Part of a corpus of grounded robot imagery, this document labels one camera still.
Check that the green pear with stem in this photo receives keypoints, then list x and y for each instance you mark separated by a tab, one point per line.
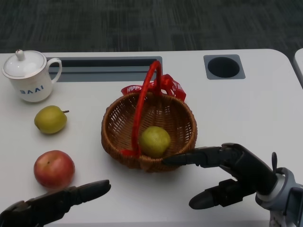
50	120

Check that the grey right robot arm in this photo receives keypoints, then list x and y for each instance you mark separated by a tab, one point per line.
288	189

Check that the white ceramic mug lid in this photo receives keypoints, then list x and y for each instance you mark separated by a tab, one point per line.
23	66

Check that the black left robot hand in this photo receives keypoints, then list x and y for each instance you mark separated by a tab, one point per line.
59	201

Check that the red printed ribbon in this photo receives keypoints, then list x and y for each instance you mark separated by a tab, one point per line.
175	88

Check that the red apple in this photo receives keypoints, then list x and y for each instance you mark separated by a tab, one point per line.
54	169

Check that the white ceramic mug blue letters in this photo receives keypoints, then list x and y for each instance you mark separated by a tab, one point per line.
33	87

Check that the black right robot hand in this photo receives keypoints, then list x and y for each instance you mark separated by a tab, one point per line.
246	165

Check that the adjacent white table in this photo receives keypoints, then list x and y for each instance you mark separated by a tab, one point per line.
299	66

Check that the green pear without stem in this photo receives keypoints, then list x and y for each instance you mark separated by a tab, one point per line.
154	142

